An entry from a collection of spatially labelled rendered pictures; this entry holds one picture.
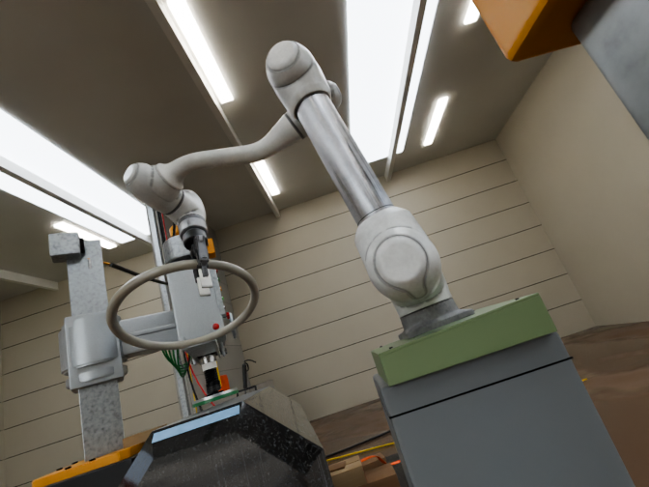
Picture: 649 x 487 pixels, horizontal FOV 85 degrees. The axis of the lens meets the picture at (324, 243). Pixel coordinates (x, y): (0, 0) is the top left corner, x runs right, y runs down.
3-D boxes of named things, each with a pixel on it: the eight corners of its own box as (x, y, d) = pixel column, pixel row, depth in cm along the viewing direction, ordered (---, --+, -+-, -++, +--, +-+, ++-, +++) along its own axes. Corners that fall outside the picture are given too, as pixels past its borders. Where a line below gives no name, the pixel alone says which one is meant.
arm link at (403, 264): (454, 285, 87) (459, 276, 67) (396, 315, 90) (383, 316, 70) (320, 66, 111) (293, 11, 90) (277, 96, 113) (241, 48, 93)
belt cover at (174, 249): (184, 307, 263) (180, 286, 268) (218, 299, 271) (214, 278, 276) (160, 268, 177) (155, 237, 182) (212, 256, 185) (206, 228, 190)
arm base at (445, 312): (452, 319, 109) (444, 301, 111) (476, 312, 88) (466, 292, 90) (397, 340, 109) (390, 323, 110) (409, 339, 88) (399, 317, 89)
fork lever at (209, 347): (192, 366, 197) (190, 357, 198) (227, 356, 203) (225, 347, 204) (173, 352, 135) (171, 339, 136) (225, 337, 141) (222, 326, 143)
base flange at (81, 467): (25, 492, 171) (25, 481, 173) (91, 464, 218) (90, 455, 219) (126, 458, 175) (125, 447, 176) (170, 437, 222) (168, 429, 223)
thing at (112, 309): (131, 365, 132) (131, 358, 133) (261, 329, 147) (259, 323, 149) (79, 287, 96) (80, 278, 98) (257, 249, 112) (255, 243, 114)
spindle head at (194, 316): (188, 360, 200) (175, 285, 213) (228, 349, 207) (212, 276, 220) (181, 355, 167) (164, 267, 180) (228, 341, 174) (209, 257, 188)
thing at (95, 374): (46, 398, 191) (42, 324, 203) (88, 392, 224) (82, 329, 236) (110, 377, 193) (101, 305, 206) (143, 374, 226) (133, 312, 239)
